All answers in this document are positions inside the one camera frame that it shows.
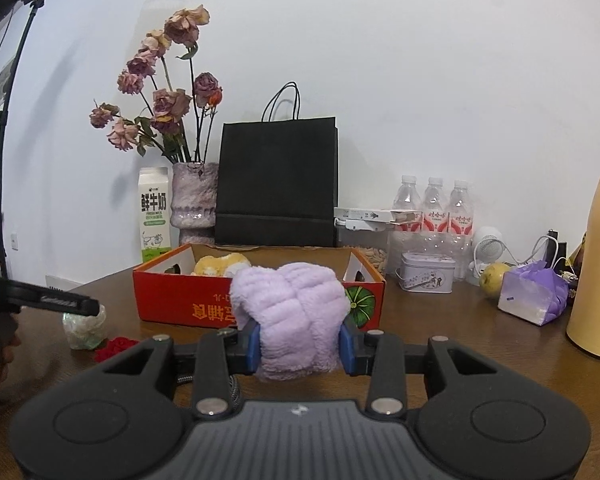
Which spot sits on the yellow pear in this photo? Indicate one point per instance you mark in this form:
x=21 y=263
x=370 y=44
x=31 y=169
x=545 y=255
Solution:
x=495 y=280

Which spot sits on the white wall socket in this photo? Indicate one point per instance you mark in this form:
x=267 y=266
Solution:
x=14 y=241

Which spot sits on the pink glass vase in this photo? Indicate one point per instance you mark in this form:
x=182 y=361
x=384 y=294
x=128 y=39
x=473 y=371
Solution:
x=195 y=205

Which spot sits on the purple fluffy towel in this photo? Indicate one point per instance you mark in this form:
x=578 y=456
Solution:
x=290 y=320

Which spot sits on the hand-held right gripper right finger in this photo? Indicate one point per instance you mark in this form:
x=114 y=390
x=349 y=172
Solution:
x=346 y=350

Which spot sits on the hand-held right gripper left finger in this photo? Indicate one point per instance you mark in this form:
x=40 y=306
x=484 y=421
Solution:
x=253 y=350

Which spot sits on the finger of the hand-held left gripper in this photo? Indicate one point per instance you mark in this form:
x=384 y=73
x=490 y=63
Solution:
x=55 y=301

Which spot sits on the black paper shopping bag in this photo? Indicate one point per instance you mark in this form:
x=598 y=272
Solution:
x=277 y=185

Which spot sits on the black charger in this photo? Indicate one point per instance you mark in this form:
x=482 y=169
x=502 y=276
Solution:
x=553 y=242

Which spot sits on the white green milk carton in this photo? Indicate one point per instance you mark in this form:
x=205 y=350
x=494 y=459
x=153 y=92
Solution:
x=155 y=220

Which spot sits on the orange cardboard box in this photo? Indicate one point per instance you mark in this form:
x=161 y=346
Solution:
x=180 y=305

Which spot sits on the crumpled clear plastic bag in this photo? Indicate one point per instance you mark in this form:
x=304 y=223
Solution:
x=85 y=330

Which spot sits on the red fabric flower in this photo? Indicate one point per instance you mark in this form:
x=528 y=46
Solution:
x=115 y=347

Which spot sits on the clear container of seeds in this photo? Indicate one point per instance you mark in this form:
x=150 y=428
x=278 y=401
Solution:
x=370 y=260

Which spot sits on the wall poster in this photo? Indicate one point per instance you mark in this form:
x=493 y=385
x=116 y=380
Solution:
x=4 y=82

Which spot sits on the yellow thermos flask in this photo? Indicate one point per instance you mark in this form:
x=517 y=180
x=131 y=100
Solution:
x=597 y=260

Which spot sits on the small white desk fan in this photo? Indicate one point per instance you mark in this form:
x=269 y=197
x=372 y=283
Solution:
x=487 y=247

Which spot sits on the white floral tin box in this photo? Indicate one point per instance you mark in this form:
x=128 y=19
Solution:
x=425 y=275

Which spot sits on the dried pink rose bouquet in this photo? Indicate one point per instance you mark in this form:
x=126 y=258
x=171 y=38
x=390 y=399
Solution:
x=172 y=105

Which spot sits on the white pink flat carton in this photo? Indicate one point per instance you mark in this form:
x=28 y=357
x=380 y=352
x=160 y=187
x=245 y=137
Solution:
x=365 y=214

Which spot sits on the yellow plush toy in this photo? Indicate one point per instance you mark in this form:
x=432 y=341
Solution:
x=220 y=264

